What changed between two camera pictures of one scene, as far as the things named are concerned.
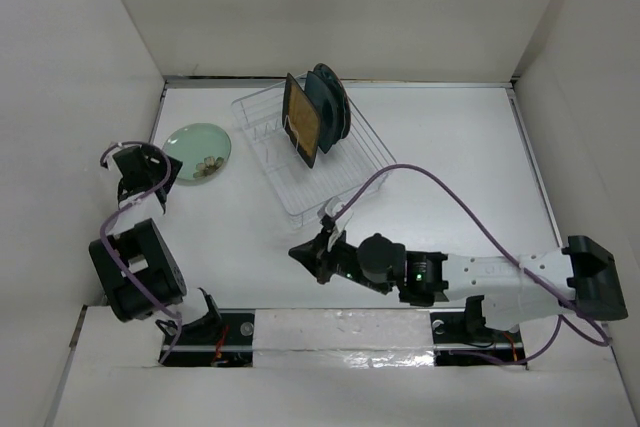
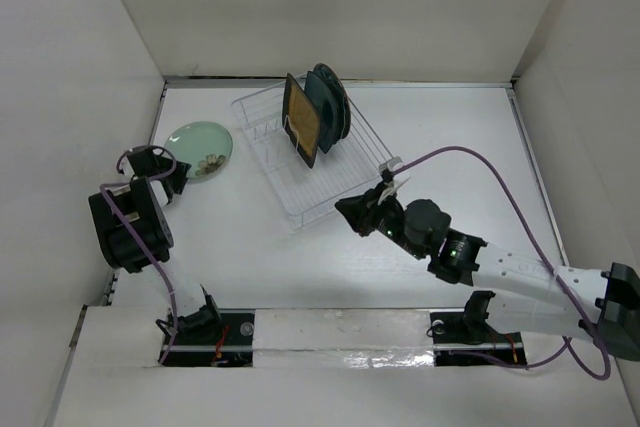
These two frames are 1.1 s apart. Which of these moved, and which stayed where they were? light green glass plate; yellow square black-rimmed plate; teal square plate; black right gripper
Moved: black right gripper
Stayed: yellow square black-rimmed plate; teal square plate; light green glass plate
